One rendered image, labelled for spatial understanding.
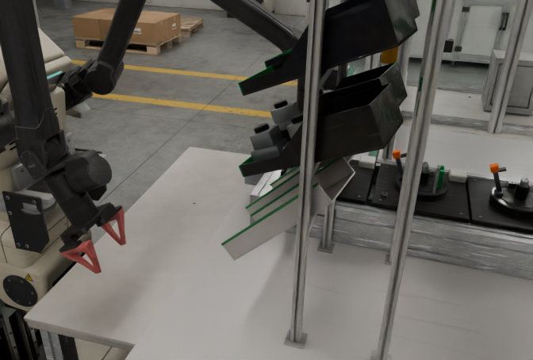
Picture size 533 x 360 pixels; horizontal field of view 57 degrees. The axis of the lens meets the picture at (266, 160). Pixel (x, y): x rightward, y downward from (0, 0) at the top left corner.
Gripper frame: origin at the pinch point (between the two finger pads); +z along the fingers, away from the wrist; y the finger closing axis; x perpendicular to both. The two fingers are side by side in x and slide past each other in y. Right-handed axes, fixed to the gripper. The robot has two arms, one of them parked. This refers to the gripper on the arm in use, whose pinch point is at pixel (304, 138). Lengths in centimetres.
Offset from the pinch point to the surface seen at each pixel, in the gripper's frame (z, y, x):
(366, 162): 8.3, 7.1, -17.3
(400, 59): -20.4, 18.3, -22.5
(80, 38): 97, 428, 403
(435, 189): 6.4, -6.1, -36.4
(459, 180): 9.3, 7.2, -43.5
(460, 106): 22, 107, -50
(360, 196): 9.7, -10.2, -18.1
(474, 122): 19, 81, -54
